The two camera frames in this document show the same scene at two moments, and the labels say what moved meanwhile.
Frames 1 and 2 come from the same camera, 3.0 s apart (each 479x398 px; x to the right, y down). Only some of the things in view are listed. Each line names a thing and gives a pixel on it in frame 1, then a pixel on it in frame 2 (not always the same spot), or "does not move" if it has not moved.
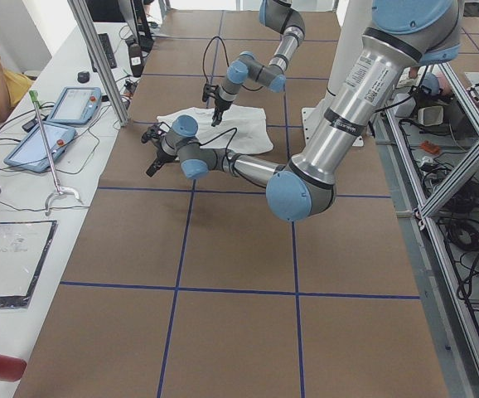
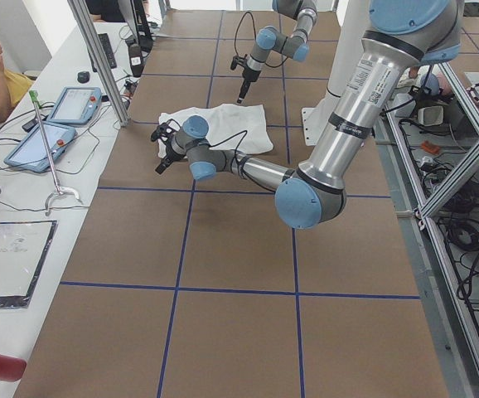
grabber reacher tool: x=35 y=99 does not move
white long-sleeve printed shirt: x=241 y=130 does not move
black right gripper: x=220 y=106 -> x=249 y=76
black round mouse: x=83 y=76 does not move
